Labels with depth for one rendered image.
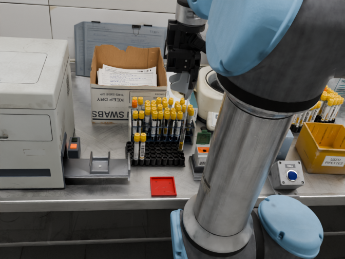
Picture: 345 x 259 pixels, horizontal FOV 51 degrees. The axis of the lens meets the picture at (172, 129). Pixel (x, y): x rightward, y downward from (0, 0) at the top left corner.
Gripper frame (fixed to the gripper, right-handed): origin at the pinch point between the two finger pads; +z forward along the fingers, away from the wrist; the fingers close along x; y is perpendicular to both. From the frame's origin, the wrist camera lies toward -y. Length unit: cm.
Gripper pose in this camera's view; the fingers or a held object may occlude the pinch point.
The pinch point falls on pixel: (188, 94)
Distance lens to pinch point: 96.6
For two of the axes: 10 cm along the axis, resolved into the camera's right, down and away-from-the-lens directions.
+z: -1.0, 7.9, 6.0
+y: -9.9, 0.0, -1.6
